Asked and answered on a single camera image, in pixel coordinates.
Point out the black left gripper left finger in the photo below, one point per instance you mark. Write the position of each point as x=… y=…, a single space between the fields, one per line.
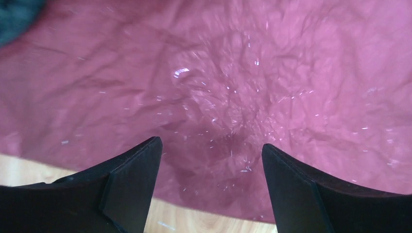
x=111 y=197

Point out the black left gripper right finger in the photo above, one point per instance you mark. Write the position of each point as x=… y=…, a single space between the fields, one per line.
x=307 y=200

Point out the dark red wrapping paper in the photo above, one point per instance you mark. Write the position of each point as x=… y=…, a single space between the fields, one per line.
x=327 y=81

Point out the navy blue cloth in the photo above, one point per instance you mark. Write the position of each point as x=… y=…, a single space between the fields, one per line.
x=16 y=16

